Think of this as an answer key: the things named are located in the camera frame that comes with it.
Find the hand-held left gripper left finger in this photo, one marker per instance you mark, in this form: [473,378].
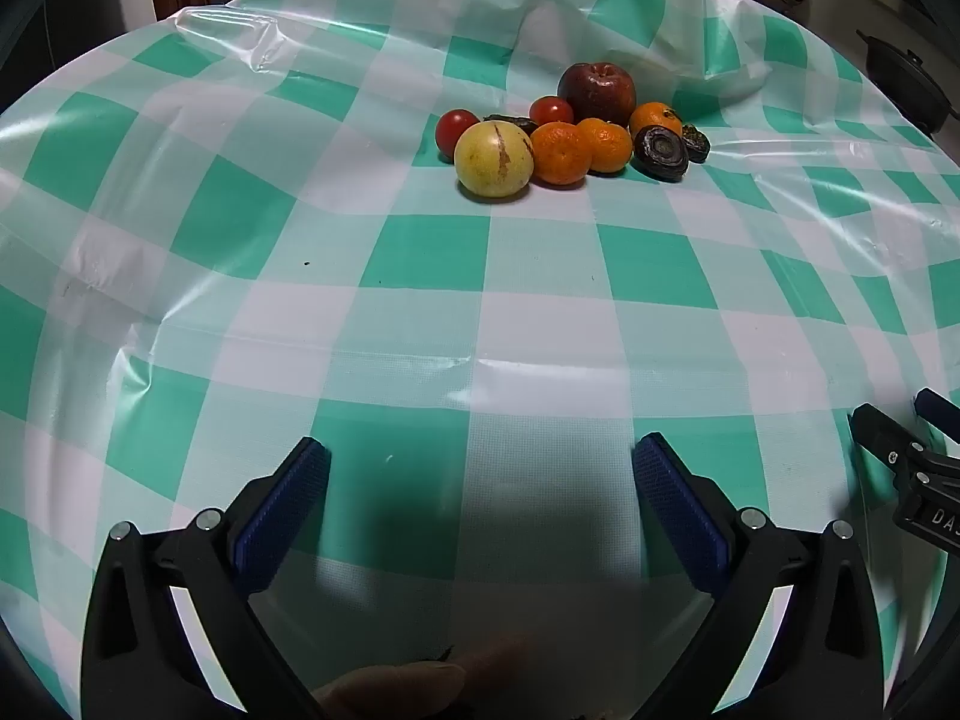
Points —
[289,514]

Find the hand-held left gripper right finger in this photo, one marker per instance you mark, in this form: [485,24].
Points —
[679,510]

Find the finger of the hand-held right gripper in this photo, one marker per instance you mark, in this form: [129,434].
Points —
[939,406]
[885,439]

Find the dark brown mushroom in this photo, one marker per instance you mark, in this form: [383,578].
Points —
[661,152]
[514,122]
[697,142]

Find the orange mandarin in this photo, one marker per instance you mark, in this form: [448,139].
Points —
[560,155]
[655,118]
[606,144]

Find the round yellow-green fruit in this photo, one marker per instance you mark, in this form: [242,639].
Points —
[494,161]

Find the red tomato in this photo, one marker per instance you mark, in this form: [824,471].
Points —
[454,131]
[551,111]

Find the person's left hand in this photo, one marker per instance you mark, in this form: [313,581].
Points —
[420,682]

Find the green white checked tablecloth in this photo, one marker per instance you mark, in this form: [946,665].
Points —
[375,315]

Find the black cooking pot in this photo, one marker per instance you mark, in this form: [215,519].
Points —
[904,86]

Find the dark red apple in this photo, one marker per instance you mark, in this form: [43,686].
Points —
[597,92]

